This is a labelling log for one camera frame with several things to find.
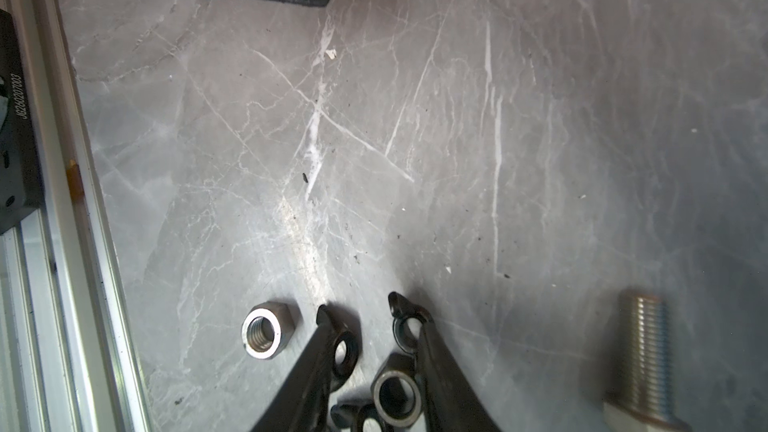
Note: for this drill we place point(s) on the silver hex bolt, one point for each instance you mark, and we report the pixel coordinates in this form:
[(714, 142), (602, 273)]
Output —
[(644, 398)]

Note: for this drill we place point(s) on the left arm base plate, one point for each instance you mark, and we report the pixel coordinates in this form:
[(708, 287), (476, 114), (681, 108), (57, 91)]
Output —
[(22, 190)]

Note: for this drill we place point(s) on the black hex nut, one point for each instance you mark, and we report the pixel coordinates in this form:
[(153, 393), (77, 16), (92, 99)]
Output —
[(396, 392)]

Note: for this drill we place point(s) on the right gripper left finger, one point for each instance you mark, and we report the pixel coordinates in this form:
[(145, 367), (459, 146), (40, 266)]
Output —
[(301, 404)]

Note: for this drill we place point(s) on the front aluminium rail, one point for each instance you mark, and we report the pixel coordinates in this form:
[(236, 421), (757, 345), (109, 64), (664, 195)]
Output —
[(67, 358)]

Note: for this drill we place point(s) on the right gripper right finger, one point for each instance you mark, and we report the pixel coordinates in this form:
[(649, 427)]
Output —
[(450, 404)]

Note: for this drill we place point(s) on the silver hex nut left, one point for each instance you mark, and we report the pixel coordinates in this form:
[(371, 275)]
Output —
[(267, 329)]

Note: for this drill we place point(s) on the black wing nut left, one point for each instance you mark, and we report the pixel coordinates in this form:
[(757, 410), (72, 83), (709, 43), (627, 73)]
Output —
[(403, 312)]

